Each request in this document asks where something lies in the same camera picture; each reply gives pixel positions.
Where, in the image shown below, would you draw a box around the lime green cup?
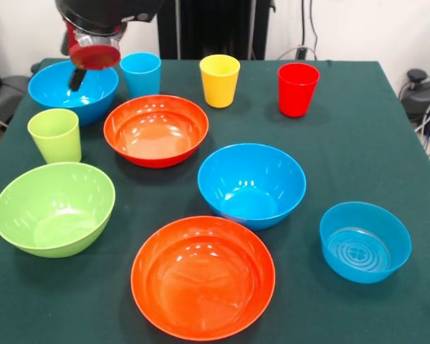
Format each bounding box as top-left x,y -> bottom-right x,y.
27,108 -> 82,165

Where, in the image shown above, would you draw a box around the red cup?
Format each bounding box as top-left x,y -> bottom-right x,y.
277,63 -> 321,118

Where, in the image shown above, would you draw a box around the large blue bowl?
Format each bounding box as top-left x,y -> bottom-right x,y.
27,59 -> 120,127
197,143 -> 307,231

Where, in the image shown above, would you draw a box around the light blue cup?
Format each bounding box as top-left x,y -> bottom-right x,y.
119,52 -> 162,98

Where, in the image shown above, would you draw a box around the black wall cables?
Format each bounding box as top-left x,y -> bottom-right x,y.
295,0 -> 319,60

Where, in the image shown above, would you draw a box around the small blue bowl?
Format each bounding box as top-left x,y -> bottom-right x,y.
319,201 -> 413,285

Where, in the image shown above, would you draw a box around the orange bowl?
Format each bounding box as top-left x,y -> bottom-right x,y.
103,95 -> 210,168
130,215 -> 276,341

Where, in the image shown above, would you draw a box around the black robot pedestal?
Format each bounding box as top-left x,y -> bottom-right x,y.
156,0 -> 277,61

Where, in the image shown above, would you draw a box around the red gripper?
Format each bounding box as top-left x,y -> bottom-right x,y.
64,21 -> 122,92

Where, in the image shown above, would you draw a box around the dark green tablecloth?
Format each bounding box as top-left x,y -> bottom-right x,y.
0,58 -> 430,344

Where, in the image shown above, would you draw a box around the yellow cup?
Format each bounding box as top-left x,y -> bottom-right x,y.
199,54 -> 242,109

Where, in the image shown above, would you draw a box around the green bowl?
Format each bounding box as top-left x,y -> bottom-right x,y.
0,161 -> 116,259

